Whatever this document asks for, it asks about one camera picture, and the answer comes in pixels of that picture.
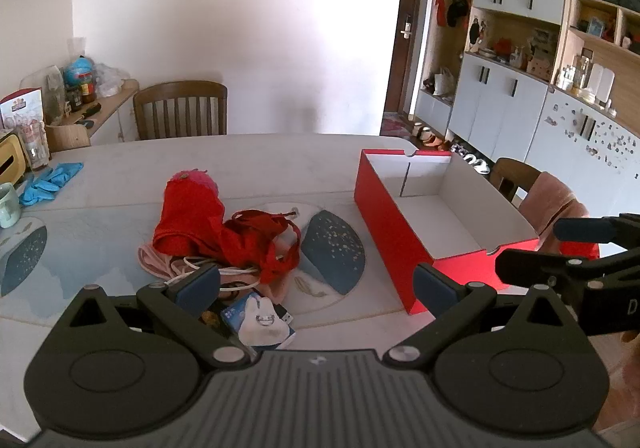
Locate white wall cabinet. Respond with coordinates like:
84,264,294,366
410,0,640,209

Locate wooden chair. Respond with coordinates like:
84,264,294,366
490,157,591,229
133,80,228,141

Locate pink scarf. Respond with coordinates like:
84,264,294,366
520,171,588,254

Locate white cable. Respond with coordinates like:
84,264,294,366
162,255,261,286

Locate red seat cushion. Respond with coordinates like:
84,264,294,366
560,240,601,261

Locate clear plastic bags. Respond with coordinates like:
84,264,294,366
95,62,127,99

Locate wooden holder box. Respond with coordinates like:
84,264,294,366
46,123,92,153

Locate glass jar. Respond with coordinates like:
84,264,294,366
17,120,51,173

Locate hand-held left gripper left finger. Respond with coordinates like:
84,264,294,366
67,264,251,370

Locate patterned rug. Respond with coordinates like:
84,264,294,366
381,112,417,137

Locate red drawstring bag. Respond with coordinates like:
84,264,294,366
220,209,302,285

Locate pink plush toy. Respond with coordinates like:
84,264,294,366
170,169,220,195

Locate blue tissue pack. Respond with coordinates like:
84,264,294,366
220,292,296,336

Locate yellow tissue box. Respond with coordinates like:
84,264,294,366
0,130,27,184

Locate green mug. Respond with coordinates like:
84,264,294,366
0,182,22,229

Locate blue rubber glove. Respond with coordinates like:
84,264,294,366
19,173,57,206
46,162,85,188

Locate white face mask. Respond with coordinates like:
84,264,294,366
239,297,293,346

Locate blue globe toy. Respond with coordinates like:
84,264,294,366
64,55,96,85

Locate red white carton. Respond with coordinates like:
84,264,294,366
0,88,45,129

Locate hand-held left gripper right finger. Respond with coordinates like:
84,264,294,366
384,263,576,370

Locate red cardboard box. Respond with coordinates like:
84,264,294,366
354,148,542,316

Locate white tote bag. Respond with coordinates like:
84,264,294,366
432,67,456,97

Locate wooden sideboard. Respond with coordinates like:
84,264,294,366
45,78,141,145

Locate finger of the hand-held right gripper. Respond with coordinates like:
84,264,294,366
495,248,606,291
554,213,640,244

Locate row of shoes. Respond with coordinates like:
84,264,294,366
412,124,493,175

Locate pink fleece cloth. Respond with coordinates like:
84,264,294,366
137,242,288,303

